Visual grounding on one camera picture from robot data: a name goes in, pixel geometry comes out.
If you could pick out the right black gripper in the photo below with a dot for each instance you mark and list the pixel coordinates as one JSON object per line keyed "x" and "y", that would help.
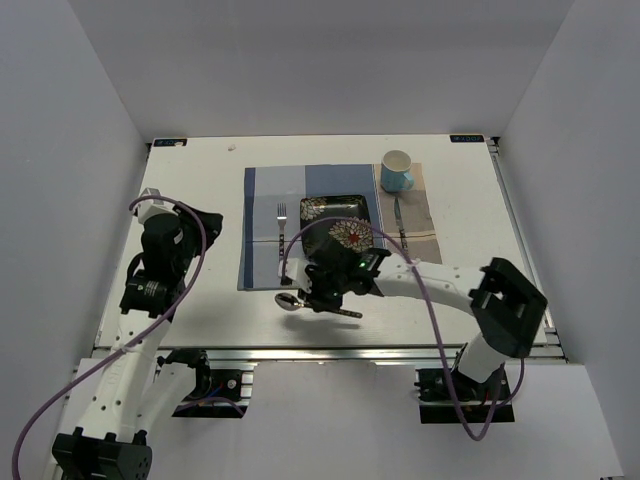
{"x": 311, "y": 294}

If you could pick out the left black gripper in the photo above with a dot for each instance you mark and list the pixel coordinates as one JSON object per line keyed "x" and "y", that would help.
{"x": 187, "y": 220}

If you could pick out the dark floral rectangular plate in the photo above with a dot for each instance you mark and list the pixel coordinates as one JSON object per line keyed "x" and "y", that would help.
{"x": 339, "y": 226}

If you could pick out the metal spoon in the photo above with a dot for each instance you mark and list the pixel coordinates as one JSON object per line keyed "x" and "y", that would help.
{"x": 290, "y": 302}

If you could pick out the metal fork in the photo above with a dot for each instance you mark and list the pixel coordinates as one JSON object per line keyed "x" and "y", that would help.
{"x": 282, "y": 221}

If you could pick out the metal table knife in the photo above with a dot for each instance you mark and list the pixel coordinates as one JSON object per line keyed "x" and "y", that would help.
{"x": 400, "y": 225}

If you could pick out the light blue mug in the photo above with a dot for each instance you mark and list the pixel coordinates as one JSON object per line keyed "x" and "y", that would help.
{"x": 395, "y": 174}

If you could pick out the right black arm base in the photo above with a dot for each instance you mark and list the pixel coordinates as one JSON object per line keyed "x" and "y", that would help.
{"x": 437, "y": 407}

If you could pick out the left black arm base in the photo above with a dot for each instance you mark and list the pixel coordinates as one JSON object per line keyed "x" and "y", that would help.
{"x": 217, "y": 392}

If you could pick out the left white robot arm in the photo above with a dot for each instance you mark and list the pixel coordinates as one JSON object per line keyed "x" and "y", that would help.
{"x": 137, "y": 390}

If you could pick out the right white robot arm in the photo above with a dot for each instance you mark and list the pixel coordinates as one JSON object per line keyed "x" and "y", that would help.
{"x": 507, "y": 307}

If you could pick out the left blue table label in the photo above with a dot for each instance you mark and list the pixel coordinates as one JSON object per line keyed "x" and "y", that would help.
{"x": 169, "y": 142}

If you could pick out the blue table label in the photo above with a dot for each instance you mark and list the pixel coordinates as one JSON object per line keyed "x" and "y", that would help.
{"x": 169, "y": 142}
{"x": 466, "y": 138}

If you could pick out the right blue table label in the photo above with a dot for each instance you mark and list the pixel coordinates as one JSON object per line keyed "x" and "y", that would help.
{"x": 466, "y": 138}

